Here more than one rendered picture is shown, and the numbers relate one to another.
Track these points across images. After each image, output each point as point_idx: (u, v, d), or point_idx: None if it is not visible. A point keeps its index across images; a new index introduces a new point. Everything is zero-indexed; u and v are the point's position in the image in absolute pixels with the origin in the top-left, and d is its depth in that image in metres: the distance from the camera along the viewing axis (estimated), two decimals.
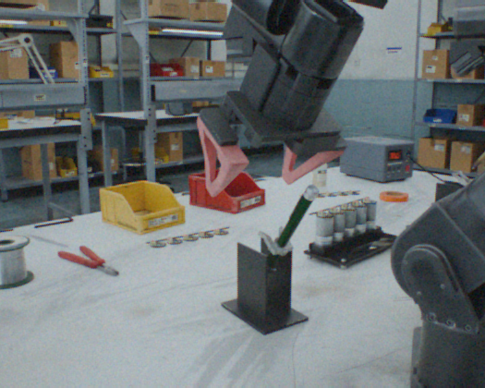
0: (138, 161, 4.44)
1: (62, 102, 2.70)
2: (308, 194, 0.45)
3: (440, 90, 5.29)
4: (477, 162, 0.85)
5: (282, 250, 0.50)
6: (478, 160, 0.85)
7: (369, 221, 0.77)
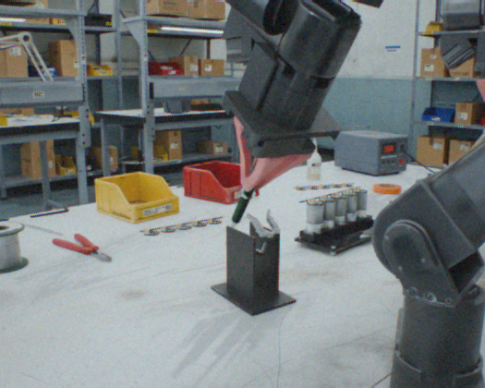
0: (137, 159, 4.45)
1: (61, 99, 2.71)
2: None
3: (438, 89, 5.30)
4: (468, 152, 0.86)
5: (248, 200, 0.54)
6: (469, 151, 0.86)
7: (359, 210, 0.78)
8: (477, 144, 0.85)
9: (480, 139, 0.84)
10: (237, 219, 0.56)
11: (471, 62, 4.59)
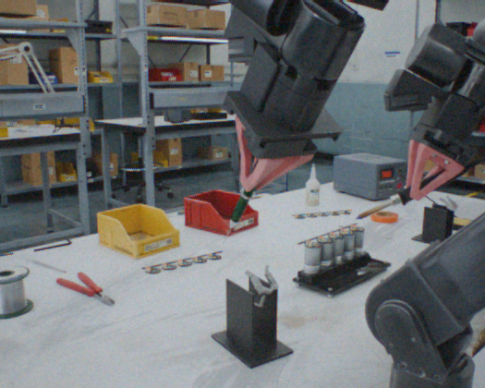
0: (137, 165, 4.47)
1: (61, 110, 2.72)
2: None
3: None
4: (365, 215, 0.73)
5: (248, 200, 0.54)
6: (367, 213, 0.73)
7: (357, 248, 0.80)
8: (379, 210, 0.72)
9: (385, 205, 0.72)
10: (236, 218, 0.56)
11: None
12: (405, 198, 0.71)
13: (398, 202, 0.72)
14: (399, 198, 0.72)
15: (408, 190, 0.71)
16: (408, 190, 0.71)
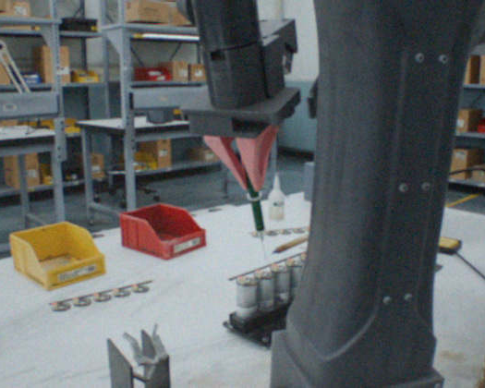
0: (122, 168, 4.32)
1: (33, 111, 2.58)
2: None
3: None
4: (283, 248, 0.58)
5: (252, 201, 0.53)
6: (285, 247, 0.58)
7: None
8: (300, 242, 0.58)
9: None
10: (255, 225, 0.55)
11: (467, 67, 4.46)
12: None
13: None
14: None
15: None
16: None
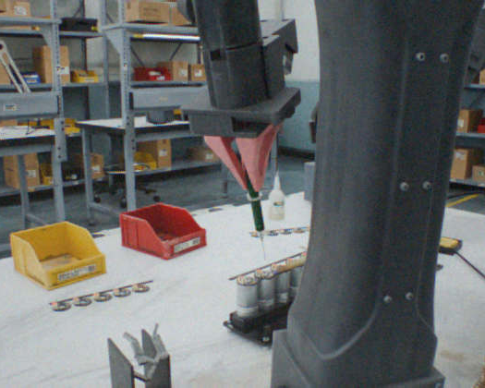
0: (122, 168, 4.32)
1: (34, 111, 2.58)
2: None
3: None
4: (284, 270, 0.59)
5: (252, 201, 0.53)
6: (286, 268, 0.59)
7: None
8: (301, 263, 0.59)
9: None
10: (255, 225, 0.55)
11: None
12: None
13: None
14: None
15: None
16: None
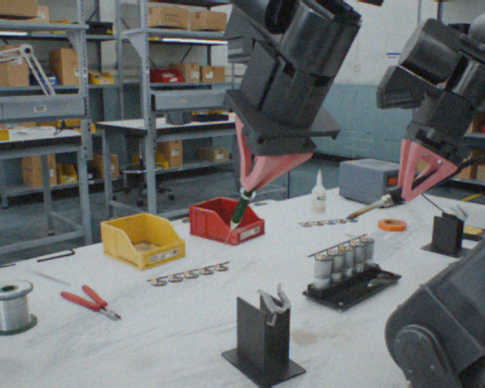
0: (138, 167, 4.45)
1: (62, 113, 2.71)
2: None
3: None
4: (355, 215, 0.71)
5: (248, 200, 0.54)
6: (357, 213, 0.71)
7: (367, 260, 0.78)
8: (369, 210, 0.71)
9: (376, 205, 0.70)
10: (236, 219, 0.56)
11: None
12: (396, 198, 0.69)
13: (389, 202, 0.70)
14: (390, 198, 0.70)
15: (399, 190, 0.70)
16: (400, 190, 0.69)
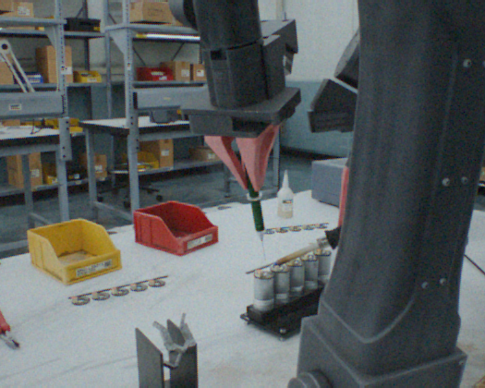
0: (125, 167, 4.34)
1: (39, 111, 2.60)
2: None
3: None
4: (284, 261, 0.58)
5: (252, 201, 0.53)
6: (286, 260, 0.58)
7: (321, 275, 0.67)
8: (301, 254, 0.58)
9: (309, 249, 0.58)
10: (255, 225, 0.55)
11: None
12: (333, 241, 0.57)
13: (325, 246, 0.58)
14: (326, 240, 0.57)
15: (337, 232, 0.57)
16: (338, 231, 0.57)
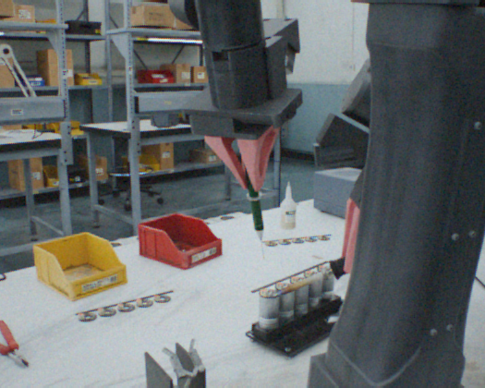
0: (126, 170, 4.35)
1: (41, 115, 2.60)
2: None
3: None
4: (288, 290, 0.59)
5: (252, 201, 0.53)
6: (291, 288, 0.59)
7: (325, 292, 0.68)
8: (306, 284, 0.59)
9: (314, 279, 0.59)
10: (254, 224, 0.55)
11: None
12: (338, 272, 0.58)
13: (330, 276, 0.59)
14: (331, 271, 0.59)
15: (342, 262, 0.58)
16: (343, 261, 0.58)
